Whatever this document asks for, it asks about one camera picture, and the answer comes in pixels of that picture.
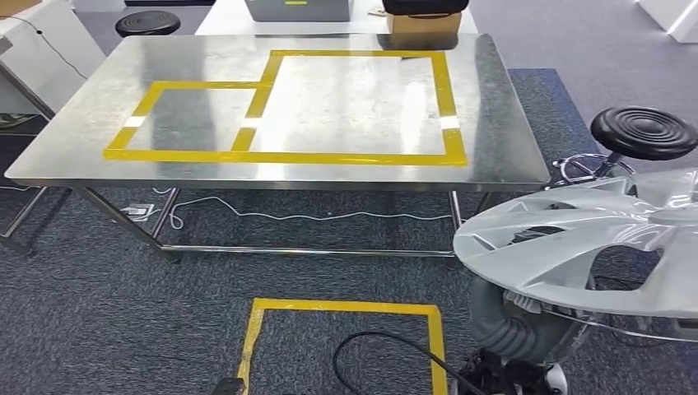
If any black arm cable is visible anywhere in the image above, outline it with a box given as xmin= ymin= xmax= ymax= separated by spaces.
xmin=333 ymin=331 xmax=486 ymax=395

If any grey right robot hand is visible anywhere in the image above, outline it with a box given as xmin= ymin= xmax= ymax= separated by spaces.
xmin=512 ymin=225 xmax=601 ymax=291

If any yellow tape double rectangle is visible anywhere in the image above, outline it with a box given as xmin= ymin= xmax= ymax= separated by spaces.
xmin=102 ymin=49 xmax=469 ymax=167

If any white power strip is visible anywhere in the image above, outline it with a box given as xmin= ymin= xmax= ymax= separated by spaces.
xmin=120 ymin=202 xmax=156 ymax=223

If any white side desk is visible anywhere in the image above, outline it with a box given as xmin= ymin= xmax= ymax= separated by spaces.
xmin=0 ymin=0 xmax=108 ymax=119

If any right wrist camera unit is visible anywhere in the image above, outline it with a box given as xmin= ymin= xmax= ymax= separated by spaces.
xmin=458 ymin=348 xmax=570 ymax=395

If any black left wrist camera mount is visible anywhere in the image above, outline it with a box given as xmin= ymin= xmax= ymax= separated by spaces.
xmin=211 ymin=377 xmax=248 ymax=395

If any grey laptop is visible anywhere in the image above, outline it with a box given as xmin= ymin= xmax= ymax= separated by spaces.
xmin=244 ymin=0 xmax=353 ymax=23

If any thin black cable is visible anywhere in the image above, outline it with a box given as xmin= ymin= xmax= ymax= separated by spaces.
xmin=0 ymin=15 xmax=90 ymax=81

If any brown cardboard box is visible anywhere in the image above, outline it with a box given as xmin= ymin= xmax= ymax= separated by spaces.
xmin=385 ymin=12 xmax=463 ymax=35

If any black round stool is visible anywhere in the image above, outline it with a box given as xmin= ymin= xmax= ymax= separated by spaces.
xmin=551 ymin=105 xmax=698 ymax=192
xmin=114 ymin=9 xmax=182 ymax=39

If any silver plastic wheel hubcap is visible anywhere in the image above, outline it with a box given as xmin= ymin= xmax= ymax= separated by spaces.
xmin=452 ymin=165 xmax=698 ymax=345

